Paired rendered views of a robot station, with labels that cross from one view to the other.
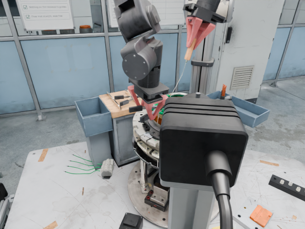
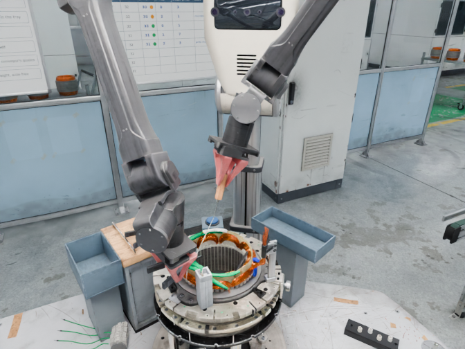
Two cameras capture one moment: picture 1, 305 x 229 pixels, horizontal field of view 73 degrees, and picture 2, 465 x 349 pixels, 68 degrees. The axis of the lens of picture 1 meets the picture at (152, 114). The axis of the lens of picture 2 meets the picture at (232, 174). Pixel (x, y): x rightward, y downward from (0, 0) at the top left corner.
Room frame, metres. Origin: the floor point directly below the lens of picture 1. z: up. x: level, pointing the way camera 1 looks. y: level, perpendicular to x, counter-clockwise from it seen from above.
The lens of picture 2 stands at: (-0.09, -0.03, 1.69)
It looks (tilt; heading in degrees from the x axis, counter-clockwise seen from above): 26 degrees down; 352
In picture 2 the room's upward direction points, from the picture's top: straight up
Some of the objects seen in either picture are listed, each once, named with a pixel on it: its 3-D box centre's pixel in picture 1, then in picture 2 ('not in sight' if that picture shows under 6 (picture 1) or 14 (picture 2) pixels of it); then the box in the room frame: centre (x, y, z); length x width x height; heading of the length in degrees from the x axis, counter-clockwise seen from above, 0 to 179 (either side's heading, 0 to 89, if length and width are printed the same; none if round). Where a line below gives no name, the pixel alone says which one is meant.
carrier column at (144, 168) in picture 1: (144, 166); (172, 334); (0.57, 0.03, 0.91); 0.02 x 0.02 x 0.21
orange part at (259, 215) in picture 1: (260, 215); not in sight; (0.45, -0.37, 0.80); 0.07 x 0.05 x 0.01; 132
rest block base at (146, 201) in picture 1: (157, 200); not in sight; (0.50, -0.02, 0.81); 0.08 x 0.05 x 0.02; 61
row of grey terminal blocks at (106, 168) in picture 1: (107, 167); (119, 336); (0.68, 0.20, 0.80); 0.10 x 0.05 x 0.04; 1
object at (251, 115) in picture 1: (228, 130); (288, 262); (0.79, -0.35, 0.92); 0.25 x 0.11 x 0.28; 37
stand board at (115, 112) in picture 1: (126, 101); (143, 235); (0.82, 0.11, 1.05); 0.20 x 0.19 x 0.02; 118
